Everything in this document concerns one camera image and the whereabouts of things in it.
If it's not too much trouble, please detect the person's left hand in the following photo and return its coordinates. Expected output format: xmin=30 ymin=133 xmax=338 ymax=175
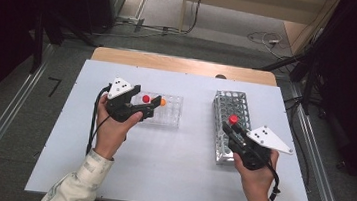
xmin=92 ymin=93 xmax=146 ymax=164

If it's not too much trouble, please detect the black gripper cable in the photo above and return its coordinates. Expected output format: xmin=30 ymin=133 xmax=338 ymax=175
xmin=84 ymin=82 xmax=116 ymax=157
xmin=262 ymin=166 xmax=284 ymax=201

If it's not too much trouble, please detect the light wooden furniture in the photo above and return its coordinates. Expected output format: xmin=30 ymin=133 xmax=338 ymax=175
xmin=176 ymin=0 xmax=342 ymax=61

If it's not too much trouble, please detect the black floor cable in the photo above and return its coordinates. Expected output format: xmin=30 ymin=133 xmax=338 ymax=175
xmin=113 ymin=0 xmax=206 ymax=39

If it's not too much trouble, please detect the metal test tube rack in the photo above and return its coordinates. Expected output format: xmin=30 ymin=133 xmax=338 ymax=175
xmin=205 ymin=88 xmax=257 ymax=169

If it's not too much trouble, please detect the person's right hand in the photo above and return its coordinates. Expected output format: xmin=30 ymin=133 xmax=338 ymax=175
xmin=228 ymin=146 xmax=280 ymax=201

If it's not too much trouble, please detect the black metal stand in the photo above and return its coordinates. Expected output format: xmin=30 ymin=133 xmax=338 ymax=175
xmin=254 ymin=38 xmax=322 ymax=118
xmin=28 ymin=8 xmax=104 ymax=81

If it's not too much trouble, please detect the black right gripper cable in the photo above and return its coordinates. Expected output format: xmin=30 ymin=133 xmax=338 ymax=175
xmin=262 ymin=166 xmax=284 ymax=201

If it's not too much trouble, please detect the white floor cable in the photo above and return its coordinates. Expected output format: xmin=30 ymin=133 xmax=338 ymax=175
xmin=245 ymin=28 xmax=287 ymax=59

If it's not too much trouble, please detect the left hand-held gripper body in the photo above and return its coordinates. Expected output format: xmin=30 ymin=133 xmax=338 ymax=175
xmin=103 ymin=76 xmax=151 ymax=125

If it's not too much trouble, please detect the clear plastic tube rack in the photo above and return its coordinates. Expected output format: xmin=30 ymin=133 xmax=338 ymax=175
xmin=129 ymin=90 xmax=185 ymax=130

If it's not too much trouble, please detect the grey power strip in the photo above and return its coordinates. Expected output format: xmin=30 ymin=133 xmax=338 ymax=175
xmin=114 ymin=14 xmax=146 ymax=34

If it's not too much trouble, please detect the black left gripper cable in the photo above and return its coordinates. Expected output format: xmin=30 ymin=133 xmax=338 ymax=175
xmin=84 ymin=82 xmax=116 ymax=157

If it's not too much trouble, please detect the white board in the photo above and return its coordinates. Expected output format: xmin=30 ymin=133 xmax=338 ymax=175
xmin=24 ymin=54 xmax=328 ymax=201

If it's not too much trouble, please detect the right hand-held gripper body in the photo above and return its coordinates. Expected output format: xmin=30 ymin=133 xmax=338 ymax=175
xmin=226 ymin=121 xmax=297 ymax=176

